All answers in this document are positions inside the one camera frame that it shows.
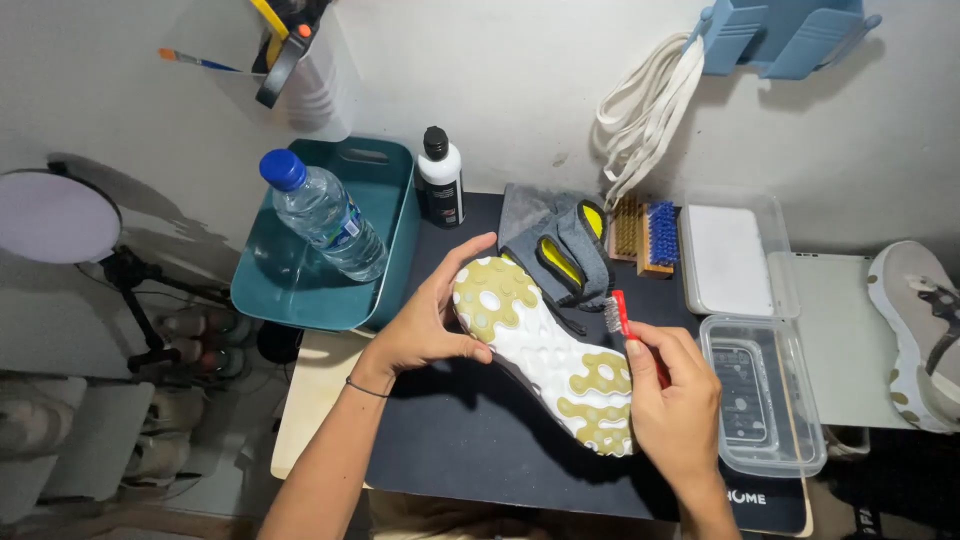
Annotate clear plastic box with white sponge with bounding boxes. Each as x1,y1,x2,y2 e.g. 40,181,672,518
677,189,801,320

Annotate grey sneaker with white-olive sole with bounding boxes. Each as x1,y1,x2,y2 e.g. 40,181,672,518
450,198,636,458

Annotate teal plastic basin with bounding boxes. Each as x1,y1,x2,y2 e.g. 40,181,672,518
230,135,422,333

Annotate white shoelaces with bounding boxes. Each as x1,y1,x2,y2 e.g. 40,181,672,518
593,32,707,210

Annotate person's left hand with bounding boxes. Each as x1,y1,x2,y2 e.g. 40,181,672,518
362,231,499,379

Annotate clear empty plastic container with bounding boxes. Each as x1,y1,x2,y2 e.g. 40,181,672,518
698,314,828,479

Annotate blue wall-mounted holder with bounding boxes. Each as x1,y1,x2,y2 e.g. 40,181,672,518
682,0,883,81

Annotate clear water bottle blue cap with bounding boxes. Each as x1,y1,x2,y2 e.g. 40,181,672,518
258,148,389,284

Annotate round ring light on tripod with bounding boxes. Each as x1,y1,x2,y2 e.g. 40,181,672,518
0,161,234,375

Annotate rack of shoes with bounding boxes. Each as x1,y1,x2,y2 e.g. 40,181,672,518
0,303,256,504

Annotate wooden brush with tan bristles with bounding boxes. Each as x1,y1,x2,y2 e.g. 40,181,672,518
606,193,642,263

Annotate black hair tie wristband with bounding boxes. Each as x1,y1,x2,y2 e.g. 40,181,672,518
345,375,393,399

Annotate paintbrush with orange tip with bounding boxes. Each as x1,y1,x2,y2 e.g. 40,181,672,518
157,48,243,74

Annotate white cleaner bottle black cap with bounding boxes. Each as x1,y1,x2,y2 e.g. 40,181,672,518
416,126,466,230

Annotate grey sneaker with speckled sole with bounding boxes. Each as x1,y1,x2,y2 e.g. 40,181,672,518
867,240,960,435

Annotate person's right hand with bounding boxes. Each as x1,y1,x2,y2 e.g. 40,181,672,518
624,320,723,492

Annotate clear wall container with tools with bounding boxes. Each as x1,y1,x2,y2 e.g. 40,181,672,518
249,0,360,144

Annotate red toothbrush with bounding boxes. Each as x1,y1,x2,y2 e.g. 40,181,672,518
604,289,672,391

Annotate wooden brush with blue bristles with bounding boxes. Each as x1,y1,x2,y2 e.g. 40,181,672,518
636,200,681,280

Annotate black desk mat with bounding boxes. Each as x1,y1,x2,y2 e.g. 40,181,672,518
365,192,809,535

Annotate grey microfiber cloth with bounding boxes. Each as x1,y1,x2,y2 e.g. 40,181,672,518
497,183,580,252

